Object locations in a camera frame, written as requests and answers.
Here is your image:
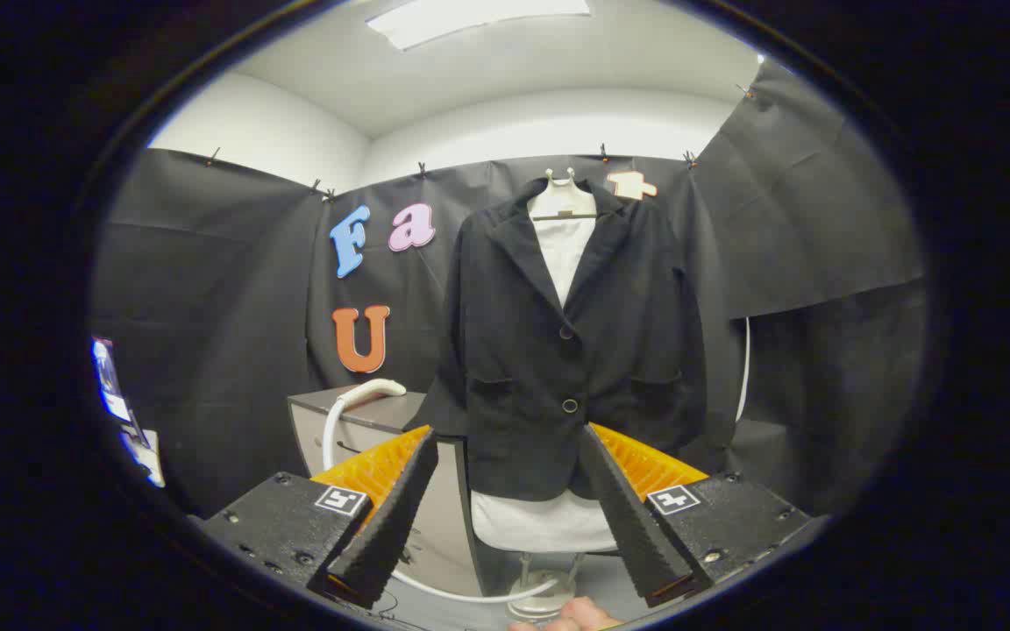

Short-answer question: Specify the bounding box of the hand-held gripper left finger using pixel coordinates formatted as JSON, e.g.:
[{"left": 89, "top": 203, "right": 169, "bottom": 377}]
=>
[{"left": 203, "top": 425, "right": 440, "bottom": 610}]

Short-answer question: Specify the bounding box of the ceiling light panel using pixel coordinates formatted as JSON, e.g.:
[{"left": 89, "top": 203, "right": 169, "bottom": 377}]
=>
[{"left": 366, "top": 0, "right": 594, "bottom": 51}]

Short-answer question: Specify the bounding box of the white shirt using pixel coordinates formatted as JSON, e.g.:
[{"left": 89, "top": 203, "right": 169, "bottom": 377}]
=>
[{"left": 470, "top": 217, "right": 620, "bottom": 555}]

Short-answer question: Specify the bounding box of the grey cabinet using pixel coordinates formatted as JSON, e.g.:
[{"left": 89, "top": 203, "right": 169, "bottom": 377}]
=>
[{"left": 288, "top": 384, "right": 488, "bottom": 597}]

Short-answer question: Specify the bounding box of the clutter of papers and screen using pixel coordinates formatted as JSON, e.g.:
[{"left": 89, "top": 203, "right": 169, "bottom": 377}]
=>
[{"left": 91, "top": 337, "right": 166, "bottom": 488}]

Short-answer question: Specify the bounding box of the black blazer jacket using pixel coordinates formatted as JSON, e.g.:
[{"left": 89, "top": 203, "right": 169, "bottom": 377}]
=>
[{"left": 409, "top": 178, "right": 738, "bottom": 502}]

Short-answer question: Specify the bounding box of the black backdrop cloth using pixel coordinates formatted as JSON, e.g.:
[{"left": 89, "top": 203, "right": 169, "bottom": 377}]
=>
[{"left": 89, "top": 57, "right": 927, "bottom": 518}]

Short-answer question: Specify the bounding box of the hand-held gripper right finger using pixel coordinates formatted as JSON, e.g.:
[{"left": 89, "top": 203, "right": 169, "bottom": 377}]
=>
[{"left": 580, "top": 422, "right": 830, "bottom": 607}]

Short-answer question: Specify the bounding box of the thin white cable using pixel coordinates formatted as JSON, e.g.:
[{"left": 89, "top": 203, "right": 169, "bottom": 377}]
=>
[{"left": 736, "top": 317, "right": 751, "bottom": 423}]

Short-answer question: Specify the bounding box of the metal stand base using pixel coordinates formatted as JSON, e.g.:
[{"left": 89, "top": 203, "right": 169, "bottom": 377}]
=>
[{"left": 505, "top": 552, "right": 585, "bottom": 621}]

